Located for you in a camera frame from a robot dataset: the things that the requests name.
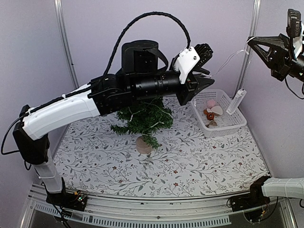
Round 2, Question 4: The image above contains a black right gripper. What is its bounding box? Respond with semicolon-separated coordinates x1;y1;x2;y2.
247;32;304;81

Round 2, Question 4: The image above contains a white plastic basket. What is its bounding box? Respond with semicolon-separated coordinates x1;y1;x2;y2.
190;89;247;137

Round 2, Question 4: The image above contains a red ball ornament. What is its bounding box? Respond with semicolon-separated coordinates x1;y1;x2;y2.
206;113;215;121

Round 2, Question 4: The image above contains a clear led light string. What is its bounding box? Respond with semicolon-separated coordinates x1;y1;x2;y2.
128;48;250;133

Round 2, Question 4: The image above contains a small green christmas tree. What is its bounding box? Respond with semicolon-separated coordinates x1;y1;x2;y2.
110;96;173;150

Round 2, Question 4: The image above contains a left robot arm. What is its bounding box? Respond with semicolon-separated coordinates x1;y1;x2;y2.
6;11;214;206

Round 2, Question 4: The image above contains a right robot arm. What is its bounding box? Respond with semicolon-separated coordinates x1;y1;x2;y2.
241;34;304;207

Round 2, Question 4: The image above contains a pink pompom ornament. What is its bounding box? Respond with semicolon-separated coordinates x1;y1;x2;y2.
207;100;216;109

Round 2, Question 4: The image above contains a right aluminium frame post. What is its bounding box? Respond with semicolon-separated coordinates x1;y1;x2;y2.
237;0;262;92

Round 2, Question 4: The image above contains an aluminium frame post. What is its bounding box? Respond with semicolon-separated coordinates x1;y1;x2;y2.
54;0;79;89
237;0;262;92

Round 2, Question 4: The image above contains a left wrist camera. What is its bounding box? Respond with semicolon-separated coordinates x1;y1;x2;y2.
194;44;213;68

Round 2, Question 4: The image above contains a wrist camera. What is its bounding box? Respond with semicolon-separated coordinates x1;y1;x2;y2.
194;44;213;68
286;9;302;38

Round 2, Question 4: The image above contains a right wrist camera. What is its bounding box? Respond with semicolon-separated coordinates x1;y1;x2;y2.
286;9;302;38

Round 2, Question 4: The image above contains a front aluminium rail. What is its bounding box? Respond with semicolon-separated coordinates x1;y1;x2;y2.
20;182;299;228

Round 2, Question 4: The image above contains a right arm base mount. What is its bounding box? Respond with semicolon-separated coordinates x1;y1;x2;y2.
226;193;271;223

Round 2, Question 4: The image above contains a left aluminium frame post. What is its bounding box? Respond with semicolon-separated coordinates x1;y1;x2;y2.
54;0;79;89

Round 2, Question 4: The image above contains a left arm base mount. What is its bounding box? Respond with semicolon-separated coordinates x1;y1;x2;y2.
46;191;87;211

